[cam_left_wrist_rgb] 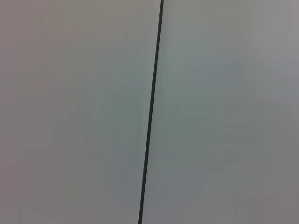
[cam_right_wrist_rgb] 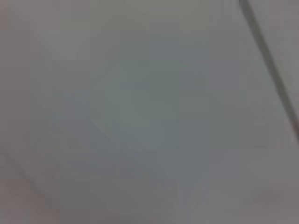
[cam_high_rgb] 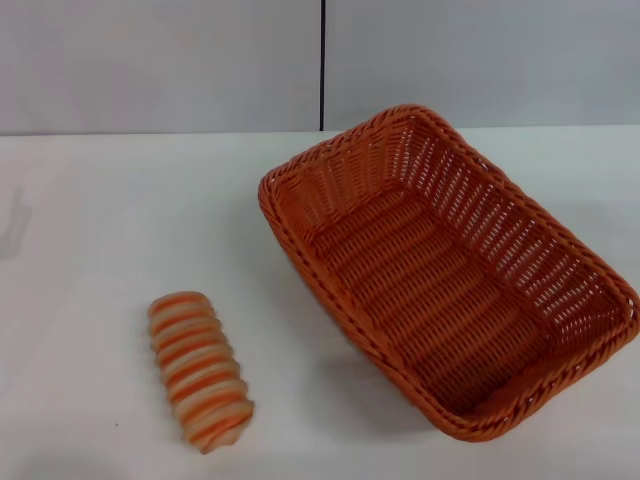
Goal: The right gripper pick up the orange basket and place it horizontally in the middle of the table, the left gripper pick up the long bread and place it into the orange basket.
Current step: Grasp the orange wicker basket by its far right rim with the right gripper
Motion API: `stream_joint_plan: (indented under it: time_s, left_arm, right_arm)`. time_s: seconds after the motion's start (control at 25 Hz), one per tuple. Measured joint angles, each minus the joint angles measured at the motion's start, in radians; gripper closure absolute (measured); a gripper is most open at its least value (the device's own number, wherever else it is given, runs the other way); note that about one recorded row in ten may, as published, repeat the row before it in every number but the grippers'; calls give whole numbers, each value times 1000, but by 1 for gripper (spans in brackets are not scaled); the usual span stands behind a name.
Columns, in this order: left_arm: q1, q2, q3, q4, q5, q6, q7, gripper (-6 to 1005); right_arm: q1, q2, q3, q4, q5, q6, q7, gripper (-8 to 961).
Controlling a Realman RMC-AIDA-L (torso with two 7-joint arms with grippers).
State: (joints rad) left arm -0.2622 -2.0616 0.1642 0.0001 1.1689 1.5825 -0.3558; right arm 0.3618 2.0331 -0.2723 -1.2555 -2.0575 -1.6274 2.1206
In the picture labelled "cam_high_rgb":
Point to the orange striped bread roll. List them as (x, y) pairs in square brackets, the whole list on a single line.
[(200, 370)]

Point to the orange woven plastic basket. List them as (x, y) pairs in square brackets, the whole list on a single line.
[(430, 300)]

